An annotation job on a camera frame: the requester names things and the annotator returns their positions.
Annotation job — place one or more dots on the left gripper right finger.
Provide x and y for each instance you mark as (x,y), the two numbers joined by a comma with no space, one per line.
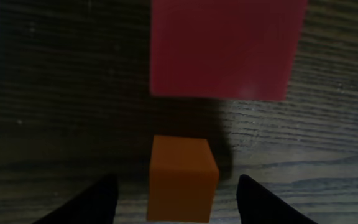
(259,208)

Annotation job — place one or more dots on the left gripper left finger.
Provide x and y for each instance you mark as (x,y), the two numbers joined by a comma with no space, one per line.
(95,205)

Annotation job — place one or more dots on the orange cube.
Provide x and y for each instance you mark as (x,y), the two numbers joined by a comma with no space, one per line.
(182,180)

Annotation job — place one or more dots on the pink cube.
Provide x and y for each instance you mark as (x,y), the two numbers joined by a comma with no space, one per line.
(225,46)

